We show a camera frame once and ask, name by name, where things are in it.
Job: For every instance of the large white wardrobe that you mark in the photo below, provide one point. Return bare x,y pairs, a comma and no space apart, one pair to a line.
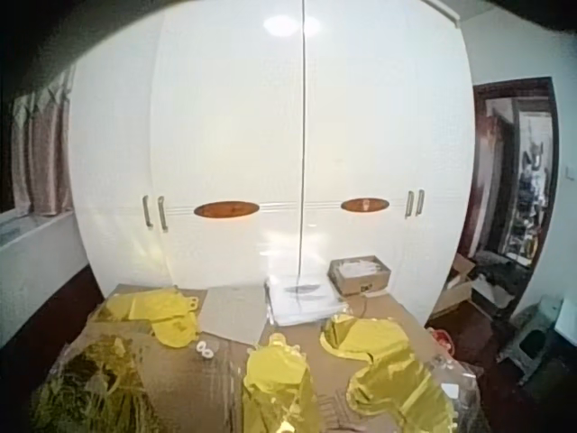
270,158

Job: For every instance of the stack of clear plastic sleeves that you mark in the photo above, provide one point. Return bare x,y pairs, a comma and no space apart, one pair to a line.
303,302

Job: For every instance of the small cardboard box with papers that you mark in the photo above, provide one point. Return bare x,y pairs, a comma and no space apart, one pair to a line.
359,275

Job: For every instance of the grey cardboard sheet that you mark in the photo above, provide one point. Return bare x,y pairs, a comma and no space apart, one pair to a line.
233,315

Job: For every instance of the gold foil balloon round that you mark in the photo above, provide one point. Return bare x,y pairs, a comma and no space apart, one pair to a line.
356,336

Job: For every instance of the small white tape roll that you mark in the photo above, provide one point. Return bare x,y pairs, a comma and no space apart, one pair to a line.
205,348

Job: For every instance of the gold foil letter balloon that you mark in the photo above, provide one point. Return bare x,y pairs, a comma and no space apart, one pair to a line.
276,383

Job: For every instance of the flat gold foil balloons pile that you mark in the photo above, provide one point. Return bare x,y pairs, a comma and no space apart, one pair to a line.
153,315

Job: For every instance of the open cardboard carton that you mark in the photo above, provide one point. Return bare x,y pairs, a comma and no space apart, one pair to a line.
460,288

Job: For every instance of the red object on floor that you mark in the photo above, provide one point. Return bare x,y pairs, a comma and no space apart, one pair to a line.
442,338

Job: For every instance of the large gold foil balloon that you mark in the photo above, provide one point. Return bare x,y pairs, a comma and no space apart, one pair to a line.
396,392

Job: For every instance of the clear plastic packaging bag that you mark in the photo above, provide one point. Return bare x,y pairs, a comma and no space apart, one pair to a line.
455,383

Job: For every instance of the patterned window curtain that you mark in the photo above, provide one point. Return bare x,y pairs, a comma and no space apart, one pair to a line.
40,149

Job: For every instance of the grey plastic stool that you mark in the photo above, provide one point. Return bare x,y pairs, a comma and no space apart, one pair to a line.
534,334

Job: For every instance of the dark wooden door frame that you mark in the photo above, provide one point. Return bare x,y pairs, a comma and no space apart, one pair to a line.
511,180

